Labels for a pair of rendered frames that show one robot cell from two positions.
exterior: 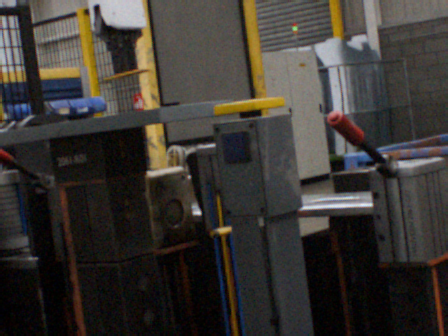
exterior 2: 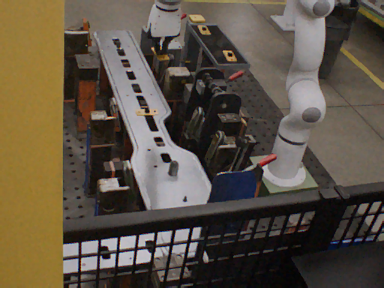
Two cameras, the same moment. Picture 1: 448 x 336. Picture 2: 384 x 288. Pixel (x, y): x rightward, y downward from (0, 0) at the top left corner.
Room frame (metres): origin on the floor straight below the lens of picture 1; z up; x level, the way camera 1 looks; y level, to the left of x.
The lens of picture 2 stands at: (2.94, 0.97, 2.01)
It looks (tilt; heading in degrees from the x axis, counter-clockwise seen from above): 34 degrees down; 207
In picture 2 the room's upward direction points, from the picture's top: 10 degrees clockwise
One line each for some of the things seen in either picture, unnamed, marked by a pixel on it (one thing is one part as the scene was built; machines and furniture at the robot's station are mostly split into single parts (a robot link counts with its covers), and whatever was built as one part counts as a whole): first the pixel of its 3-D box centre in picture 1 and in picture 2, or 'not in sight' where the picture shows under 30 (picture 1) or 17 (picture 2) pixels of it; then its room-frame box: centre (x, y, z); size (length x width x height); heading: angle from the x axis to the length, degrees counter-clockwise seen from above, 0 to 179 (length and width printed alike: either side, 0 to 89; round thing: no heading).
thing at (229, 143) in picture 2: not in sight; (217, 184); (1.69, 0.48, 0.88); 0.11 x 0.09 x 0.37; 141
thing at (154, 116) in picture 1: (94, 125); (217, 44); (1.25, 0.16, 1.16); 0.37 x 0.14 x 0.02; 51
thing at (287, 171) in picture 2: not in sight; (287, 154); (1.33, 0.59, 0.88); 0.19 x 0.19 x 0.18
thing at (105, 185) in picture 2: not in sight; (109, 225); (2.07, 0.32, 0.87); 0.12 x 0.09 x 0.35; 141
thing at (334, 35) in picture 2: not in sight; (321, 33); (-1.31, -0.07, 0.36); 0.54 x 0.50 x 0.73; 140
